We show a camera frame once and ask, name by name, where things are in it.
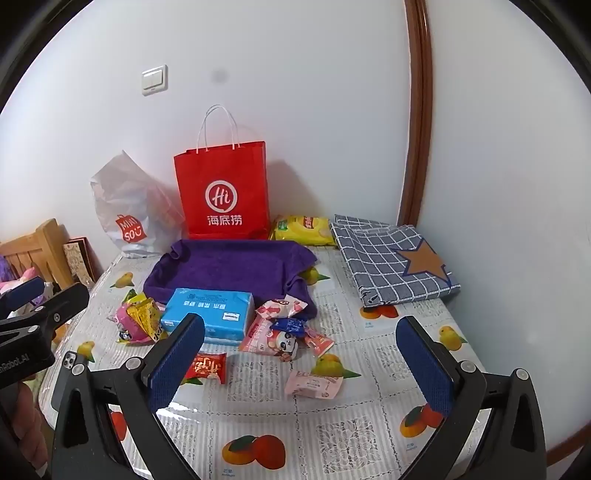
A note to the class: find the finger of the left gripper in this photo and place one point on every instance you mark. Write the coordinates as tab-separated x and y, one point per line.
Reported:
55	312
22	294

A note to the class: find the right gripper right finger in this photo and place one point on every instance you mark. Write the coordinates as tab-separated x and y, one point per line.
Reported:
512	445

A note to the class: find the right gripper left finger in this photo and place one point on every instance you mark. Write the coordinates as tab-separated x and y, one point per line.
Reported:
86	445

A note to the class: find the pink yellow snack bag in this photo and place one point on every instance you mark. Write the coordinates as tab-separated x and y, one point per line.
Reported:
129	330

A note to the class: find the red candy snack packet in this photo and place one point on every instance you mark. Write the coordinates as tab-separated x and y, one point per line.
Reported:
206	366

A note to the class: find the pink panda snack bag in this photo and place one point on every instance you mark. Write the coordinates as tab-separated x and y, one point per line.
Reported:
262	339

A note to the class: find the pink wowo snack packet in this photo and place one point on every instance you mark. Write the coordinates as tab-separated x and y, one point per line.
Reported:
311	386

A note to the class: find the small pink red snack packet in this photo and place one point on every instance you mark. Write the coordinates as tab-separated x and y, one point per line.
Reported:
317	342

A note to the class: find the pink white striped snack packet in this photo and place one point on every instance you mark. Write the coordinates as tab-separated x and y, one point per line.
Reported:
288	307

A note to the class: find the blue small snack packet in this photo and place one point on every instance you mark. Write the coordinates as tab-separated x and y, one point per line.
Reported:
292	326

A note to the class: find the yellow triangular snack bag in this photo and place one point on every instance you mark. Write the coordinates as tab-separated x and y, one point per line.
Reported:
146	315

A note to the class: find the person left hand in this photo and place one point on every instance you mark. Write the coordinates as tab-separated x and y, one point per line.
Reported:
27	425

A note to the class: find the pink purple plush toy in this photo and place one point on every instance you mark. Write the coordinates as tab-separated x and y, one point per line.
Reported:
29	307

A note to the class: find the smartphone grey case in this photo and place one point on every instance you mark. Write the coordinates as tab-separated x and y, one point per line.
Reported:
70	360

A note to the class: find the wooden chair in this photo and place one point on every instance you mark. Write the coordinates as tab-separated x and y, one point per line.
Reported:
42	250

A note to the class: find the patterned book red cover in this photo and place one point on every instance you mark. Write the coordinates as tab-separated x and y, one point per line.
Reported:
80	262

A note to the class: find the white Miniso plastic bag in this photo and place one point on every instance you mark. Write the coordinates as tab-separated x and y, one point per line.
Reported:
133	210

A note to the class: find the blue tissue pack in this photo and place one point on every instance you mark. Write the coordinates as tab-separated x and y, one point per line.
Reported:
226	314

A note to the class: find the fruit print tablecloth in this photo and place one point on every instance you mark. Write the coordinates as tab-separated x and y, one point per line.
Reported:
357	435

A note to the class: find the red Haidilao paper bag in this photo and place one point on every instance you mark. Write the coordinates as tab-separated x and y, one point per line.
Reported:
223	188

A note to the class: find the purple cloth tray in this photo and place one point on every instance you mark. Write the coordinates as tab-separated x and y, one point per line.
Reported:
266	269

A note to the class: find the yellow potato chips bag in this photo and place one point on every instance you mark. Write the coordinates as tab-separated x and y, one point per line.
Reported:
305	230

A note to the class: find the white wall switch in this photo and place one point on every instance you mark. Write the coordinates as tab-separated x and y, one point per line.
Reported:
154	80

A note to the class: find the brown wooden door frame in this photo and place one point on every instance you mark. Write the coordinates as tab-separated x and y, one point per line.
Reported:
421	110

